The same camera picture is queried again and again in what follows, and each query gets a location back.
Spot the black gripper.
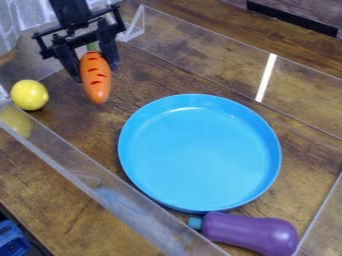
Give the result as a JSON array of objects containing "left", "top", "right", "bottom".
[{"left": 32, "top": 0, "right": 125, "bottom": 82}]

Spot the purple toy eggplant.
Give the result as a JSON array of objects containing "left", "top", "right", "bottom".
[{"left": 188, "top": 212, "right": 299, "bottom": 256}]

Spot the clear acrylic barrier wall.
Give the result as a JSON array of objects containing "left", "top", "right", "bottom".
[{"left": 0, "top": 0, "right": 342, "bottom": 256}]

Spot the blue device corner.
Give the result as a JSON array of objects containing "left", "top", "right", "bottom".
[{"left": 0, "top": 220, "right": 29, "bottom": 256}]

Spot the orange toy carrot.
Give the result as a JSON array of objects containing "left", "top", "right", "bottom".
[{"left": 78, "top": 43, "right": 112, "bottom": 104}]

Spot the round blue tray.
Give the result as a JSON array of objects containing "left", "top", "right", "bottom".
[{"left": 117, "top": 94, "right": 281, "bottom": 213}]

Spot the yellow toy lemon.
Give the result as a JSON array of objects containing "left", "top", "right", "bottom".
[{"left": 10, "top": 80, "right": 49, "bottom": 111}]

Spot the white mesh curtain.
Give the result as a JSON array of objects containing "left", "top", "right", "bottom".
[{"left": 0, "top": 0, "right": 120, "bottom": 56}]

